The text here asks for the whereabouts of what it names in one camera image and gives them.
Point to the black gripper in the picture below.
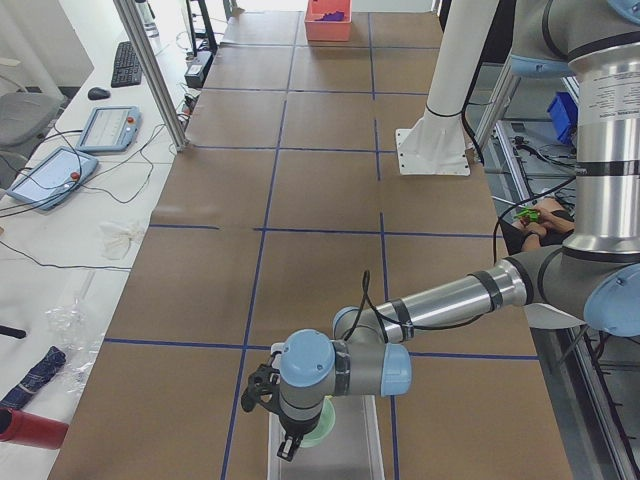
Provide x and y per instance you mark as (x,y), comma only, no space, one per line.
(297,426)

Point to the mint green bowl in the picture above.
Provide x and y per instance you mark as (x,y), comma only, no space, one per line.
(324,427)

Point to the purple cloth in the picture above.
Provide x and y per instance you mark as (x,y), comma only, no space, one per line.
(335,16)

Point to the clear plastic storage box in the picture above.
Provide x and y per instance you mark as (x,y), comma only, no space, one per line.
(351,448)

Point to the black desktop box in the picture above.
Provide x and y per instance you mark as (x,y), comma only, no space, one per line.
(198,69)

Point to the crumpled clear plastic wrap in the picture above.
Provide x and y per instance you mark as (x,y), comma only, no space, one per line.
(74,335)

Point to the folded dark blue umbrella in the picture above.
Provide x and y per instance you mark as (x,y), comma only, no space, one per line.
(35,379)

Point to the crumpled white tissue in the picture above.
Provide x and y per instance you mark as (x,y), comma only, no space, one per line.
(118,237)

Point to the red cylinder bottle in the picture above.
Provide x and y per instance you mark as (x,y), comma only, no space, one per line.
(27,429)

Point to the seated person in black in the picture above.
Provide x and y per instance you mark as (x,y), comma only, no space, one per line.
(554,226)

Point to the lower teach pendant tablet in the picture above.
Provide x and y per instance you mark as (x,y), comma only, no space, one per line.
(49,183)

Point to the teach pendant tablet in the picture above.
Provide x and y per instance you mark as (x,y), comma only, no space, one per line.
(49,183)
(109,130)

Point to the upper teach pendant tablet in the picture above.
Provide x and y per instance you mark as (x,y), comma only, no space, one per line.
(109,130)

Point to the black computer mouse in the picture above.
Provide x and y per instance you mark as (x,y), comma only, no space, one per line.
(97,93)

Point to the black keyboard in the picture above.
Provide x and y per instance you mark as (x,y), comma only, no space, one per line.
(127,69)

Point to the grey office chair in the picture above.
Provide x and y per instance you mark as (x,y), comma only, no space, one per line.
(25,119)

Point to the pink plastic bin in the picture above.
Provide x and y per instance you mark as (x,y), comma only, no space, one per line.
(327,31)

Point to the blue parts bin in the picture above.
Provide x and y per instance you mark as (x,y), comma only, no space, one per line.
(563,113)

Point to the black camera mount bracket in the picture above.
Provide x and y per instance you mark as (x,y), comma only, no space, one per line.
(263,387)

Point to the white pedestal column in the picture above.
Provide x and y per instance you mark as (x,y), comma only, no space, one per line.
(435,145)

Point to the green handled tool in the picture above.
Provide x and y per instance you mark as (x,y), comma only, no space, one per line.
(528,215)

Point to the aluminium frame post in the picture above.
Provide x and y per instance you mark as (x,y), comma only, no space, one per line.
(134,28)

